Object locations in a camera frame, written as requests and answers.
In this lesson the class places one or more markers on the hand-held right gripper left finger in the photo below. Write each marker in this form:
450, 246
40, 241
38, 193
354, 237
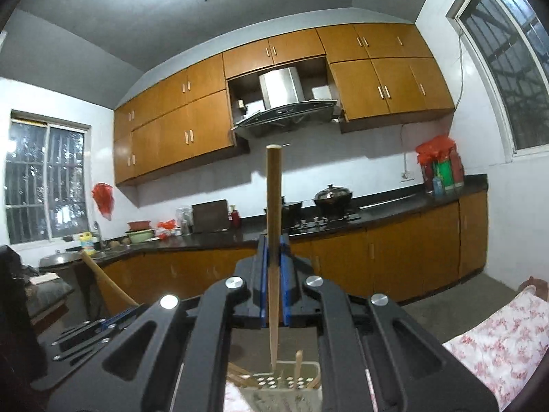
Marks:
262, 283

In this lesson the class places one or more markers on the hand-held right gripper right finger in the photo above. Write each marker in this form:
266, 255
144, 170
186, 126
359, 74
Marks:
286, 283

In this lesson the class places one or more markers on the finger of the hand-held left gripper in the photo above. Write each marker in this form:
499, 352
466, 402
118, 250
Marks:
77, 358
111, 321

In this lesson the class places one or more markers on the beige perforated utensil holder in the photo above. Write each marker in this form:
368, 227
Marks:
278, 390

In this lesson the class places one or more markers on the gas stove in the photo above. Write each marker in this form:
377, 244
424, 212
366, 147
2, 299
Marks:
319, 223

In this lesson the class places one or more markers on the red bottle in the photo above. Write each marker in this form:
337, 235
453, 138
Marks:
235, 219

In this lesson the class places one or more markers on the yellow packet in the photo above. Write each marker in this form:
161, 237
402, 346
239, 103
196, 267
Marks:
85, 241

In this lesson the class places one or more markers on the dark wooden cutting board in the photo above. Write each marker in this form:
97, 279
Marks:
210, 216

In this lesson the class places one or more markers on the green basin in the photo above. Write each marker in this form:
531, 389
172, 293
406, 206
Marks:
140, 237

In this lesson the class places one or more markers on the steel faucet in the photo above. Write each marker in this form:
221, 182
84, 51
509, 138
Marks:
97, 231

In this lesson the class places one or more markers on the black wok with lid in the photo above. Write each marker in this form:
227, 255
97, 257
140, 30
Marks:
332, 199

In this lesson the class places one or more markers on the red basin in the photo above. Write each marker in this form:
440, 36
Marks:
139, 225

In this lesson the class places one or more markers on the glass jar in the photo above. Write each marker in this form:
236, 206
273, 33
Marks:
184, 221

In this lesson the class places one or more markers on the small red plastic bag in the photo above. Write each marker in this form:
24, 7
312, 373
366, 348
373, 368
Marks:
167, 226

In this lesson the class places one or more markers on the black kitchen countertop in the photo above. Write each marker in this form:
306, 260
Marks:
386, 210

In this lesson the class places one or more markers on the barred window beside sink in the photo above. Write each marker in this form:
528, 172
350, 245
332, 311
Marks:
47, 180

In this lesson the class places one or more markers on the wooden lower kitchen cabinets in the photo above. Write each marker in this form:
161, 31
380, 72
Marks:
411, 253

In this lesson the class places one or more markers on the wooden kitchen cabinets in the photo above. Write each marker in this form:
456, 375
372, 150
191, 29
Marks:
193, 128
411, 253

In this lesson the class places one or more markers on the wooden upper kitchen cabinets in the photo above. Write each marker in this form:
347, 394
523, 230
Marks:
193, 128

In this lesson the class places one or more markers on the green box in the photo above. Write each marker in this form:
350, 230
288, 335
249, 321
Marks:
445, 176

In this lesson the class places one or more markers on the steel range hood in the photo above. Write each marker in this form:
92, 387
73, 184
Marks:
281, 90

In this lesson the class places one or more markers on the red floral tablecloth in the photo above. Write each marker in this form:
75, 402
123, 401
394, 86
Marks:
506, 343

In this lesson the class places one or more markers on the large barred window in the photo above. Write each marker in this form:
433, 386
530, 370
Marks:
506, 64

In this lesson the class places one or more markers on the red plastic bag on wall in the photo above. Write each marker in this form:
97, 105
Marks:
104, 199

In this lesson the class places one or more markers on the white wall outlet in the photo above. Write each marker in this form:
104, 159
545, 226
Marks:
406, 175

